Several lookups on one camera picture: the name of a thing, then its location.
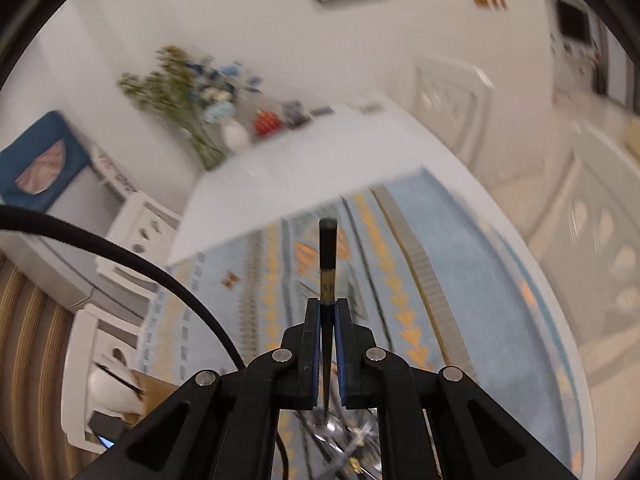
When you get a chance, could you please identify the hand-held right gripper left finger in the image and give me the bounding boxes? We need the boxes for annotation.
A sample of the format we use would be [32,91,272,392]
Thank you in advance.
[74,297,322,480]

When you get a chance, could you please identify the white carved chair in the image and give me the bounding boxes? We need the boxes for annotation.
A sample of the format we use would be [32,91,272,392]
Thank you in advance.
[95,191,185,306]
[60,304,151,453]
[411,51,497,163]
[522,120,640,376]

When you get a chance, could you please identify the white printed board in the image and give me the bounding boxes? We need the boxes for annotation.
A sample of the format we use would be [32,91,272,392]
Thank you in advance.
[91,144,140,200]

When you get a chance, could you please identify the white cabinet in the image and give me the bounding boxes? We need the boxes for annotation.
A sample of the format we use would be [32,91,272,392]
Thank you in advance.
[0,160,131,311]

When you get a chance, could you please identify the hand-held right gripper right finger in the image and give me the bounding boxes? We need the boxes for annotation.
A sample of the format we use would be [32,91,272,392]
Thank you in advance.
[335,297,577,480]

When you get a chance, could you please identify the fan print tablecloth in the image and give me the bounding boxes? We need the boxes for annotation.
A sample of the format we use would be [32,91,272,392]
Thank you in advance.
[492,225,598,480]

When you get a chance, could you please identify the glass vase with green stems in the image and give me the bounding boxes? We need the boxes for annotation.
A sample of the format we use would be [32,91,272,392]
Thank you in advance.
[117,45,228,172]

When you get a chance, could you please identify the thick black cable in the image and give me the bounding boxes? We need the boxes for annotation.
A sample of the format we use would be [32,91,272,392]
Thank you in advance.
[0,204,248,368]

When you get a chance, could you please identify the gold-banded black chopstick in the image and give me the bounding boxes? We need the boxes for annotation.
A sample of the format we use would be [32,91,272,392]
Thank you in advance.
[318,217,338,413]

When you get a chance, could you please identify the dark screen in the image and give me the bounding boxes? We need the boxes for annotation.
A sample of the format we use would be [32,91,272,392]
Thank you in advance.
[554,0,592,42]

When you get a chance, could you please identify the metal spoon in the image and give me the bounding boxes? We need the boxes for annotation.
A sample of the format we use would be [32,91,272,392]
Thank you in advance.
[306,406,347,443]

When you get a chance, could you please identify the blue patterned table runner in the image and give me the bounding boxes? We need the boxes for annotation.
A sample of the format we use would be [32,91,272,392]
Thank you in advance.
[142,167,591,480]

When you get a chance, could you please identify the small dark box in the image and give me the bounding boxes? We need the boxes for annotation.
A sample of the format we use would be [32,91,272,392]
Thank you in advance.
[281,101,307,127]

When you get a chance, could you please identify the white vase with flowers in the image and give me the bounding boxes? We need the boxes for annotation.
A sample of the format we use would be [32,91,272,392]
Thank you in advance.
[182,57,266,155]

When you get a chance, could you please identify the red round ornament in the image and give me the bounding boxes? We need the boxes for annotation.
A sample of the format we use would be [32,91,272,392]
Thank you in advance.
[252,109,282,137]

